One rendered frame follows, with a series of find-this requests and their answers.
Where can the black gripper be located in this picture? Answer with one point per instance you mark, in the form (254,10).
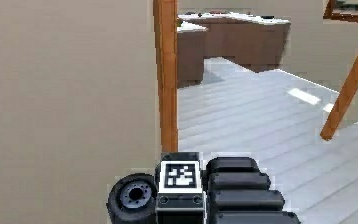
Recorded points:
(131,197)

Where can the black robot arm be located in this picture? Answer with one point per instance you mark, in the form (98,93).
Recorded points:
(240,196)

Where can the brown kitchen counter white top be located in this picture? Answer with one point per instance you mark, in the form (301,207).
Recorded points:
(240,40)

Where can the brown framed wall picture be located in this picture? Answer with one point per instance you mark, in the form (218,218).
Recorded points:
(348,15)

